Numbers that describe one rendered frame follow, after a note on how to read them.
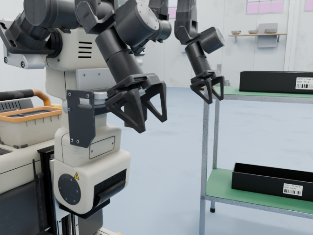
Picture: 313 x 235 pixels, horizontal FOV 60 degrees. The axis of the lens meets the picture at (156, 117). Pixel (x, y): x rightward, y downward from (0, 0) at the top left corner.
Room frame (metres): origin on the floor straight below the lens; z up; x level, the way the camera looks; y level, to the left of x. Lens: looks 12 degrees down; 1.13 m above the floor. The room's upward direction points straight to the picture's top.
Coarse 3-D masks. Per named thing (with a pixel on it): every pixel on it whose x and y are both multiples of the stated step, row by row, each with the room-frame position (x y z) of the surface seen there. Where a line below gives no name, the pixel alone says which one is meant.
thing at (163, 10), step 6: (150, 0) 0.99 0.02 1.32; (156, 0) 0.97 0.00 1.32; (162, 0) 0.97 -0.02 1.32; (150, 6) 0.98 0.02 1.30; (156, 6) 0.97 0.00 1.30; (162, 6) 0.97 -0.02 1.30; (156, 12) 0.96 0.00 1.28; (162, 12) 0.98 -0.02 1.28; (162, 18) 1.03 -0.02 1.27; (168, 18) 1.03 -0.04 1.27; (150, 36) 0.96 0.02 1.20; (156, 36) 0.96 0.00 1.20; (168, 36) 1.03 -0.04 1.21
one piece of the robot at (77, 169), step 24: (72, 48) 0.77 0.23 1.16; (96, 48) 0.85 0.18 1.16; (48, 72) 0.87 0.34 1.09; (72, 72) 0.81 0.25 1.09; (96, 120) 0.88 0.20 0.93; (96, 144) 0.84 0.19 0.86; (120, 144) 0.95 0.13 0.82; (72, 168) 0.78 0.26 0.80; (96, 168) 0.79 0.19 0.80; (120, 168) 0.88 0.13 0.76; (72, 192) 0.78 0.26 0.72
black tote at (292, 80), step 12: (240, 72) 1.55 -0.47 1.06; (252, 72) 1.53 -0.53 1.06; (264, 72) 1.50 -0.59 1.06; (276, 72) 1.48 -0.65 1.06; (288, 72) 1.46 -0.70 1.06; (300, 72) 1.59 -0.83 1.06; (312, 72) 1.57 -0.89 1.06; (240, 84) 1.55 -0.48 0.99; (252, 84) 1.52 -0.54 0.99; (264, 84) 1.50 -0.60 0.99; (276, 84) 1.48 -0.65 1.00; (288, 84) 1.46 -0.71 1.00; (300, 84) 1.44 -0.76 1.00; (312, 84) 1.42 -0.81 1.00
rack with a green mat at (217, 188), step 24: (240, 96) 1.40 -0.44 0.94; (264, 96) 1.36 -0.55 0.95; (288, 96) 1.34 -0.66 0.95; (312, 96) 1.34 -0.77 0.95; (216, 120) 1.86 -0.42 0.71; (216, 144) 1.86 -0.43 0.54; (216, 168) 1.86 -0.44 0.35; (216, 192) 1.50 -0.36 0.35; (240, 192) 1.50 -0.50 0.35; (312, 216) 1.26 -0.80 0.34
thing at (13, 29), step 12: (0, 24) 0.67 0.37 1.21; (12, 24) 0.66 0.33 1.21; (24, 24) 0.65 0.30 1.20; (0, 36) 0.65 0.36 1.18; (12, 36) 0.66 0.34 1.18; (24, 36) 0.65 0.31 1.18; (36, 36) 0.66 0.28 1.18; (48, 36) 0.70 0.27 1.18; (12, 48) 0.64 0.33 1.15; (24, 48) 0.66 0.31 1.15; (36, 48) 0.68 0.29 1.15; (48, 48) 0.72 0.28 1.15
